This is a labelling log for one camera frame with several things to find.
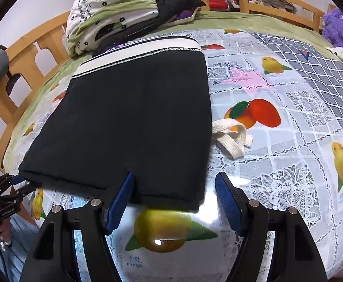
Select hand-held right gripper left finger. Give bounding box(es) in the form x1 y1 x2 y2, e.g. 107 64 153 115
20 172 135 282

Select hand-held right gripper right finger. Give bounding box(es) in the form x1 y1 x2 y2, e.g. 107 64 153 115
215 172 327 282

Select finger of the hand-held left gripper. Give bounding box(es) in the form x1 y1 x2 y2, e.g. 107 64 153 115
0 174 27 191
8 182 40 204

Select black pants with white band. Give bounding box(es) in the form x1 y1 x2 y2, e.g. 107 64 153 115
18 35 253 212

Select person's jeans leg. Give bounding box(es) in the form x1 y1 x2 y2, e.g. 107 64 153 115
0 213 43 282

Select fruit print lace sheet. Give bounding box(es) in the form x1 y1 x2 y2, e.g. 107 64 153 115
4 28 343 282

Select grey checked cloth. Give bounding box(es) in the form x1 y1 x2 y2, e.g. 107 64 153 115
248 32 343 153

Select white green floral quilt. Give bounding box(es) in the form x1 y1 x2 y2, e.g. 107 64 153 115
66 0 159 55

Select purple bag with white trim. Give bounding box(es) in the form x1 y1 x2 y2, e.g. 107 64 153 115
160 8 202 27

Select grey clutter pile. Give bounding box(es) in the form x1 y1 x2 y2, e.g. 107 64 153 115
228 0 299 14

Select purple plush toy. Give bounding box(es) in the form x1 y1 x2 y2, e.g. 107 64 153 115
321 7 343 51

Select wooden bed frame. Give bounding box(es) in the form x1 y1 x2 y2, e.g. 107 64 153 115
0 0 327 168

